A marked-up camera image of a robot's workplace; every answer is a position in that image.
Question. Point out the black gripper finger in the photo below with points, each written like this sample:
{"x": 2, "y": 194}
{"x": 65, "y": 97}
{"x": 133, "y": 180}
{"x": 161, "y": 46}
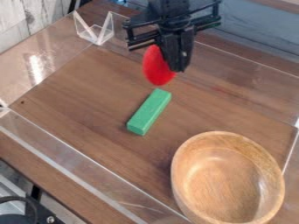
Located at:
{"x": 170, "y": 46}
{"x": 186, "y": 47}

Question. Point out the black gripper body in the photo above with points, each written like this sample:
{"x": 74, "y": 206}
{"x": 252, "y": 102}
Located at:
{"x": 170, "y": 15}

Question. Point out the red plush toy green stem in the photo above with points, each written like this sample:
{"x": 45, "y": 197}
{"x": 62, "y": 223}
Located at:
{"x": 156, "y": 67}

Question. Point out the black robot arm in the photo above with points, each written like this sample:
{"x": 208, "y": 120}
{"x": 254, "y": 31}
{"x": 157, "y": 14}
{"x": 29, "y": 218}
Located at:
{"x": 169, "y": 23}

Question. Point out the green rectangular block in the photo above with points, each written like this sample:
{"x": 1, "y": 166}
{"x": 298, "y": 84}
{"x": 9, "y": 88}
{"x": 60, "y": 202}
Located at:
{"x": 145, "y": 117}

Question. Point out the oval wooden bowl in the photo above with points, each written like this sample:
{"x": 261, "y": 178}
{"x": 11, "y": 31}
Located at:
{"x": 228, "y": 181}

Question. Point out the black clamp with bolt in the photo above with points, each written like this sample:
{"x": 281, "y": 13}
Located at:
{"x": 41, "y": 212}

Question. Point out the clear acrylic back wall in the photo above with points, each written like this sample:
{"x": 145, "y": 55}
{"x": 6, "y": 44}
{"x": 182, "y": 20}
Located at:
{"x": 242, "y": 87}

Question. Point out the clear acrylic wall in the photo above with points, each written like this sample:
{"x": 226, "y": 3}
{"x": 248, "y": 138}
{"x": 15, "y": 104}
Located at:
{"x": 92, "y": 190}
{"x": 242, "y": 87}

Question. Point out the clear acrylic corner bracket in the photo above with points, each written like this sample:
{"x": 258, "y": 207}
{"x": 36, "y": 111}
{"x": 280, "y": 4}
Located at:
{"x": 96, "y": 34}

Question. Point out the clear acrylic front wall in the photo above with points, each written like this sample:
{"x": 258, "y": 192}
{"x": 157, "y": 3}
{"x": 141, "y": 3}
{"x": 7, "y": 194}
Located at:
{"x": 92, "y": 190}

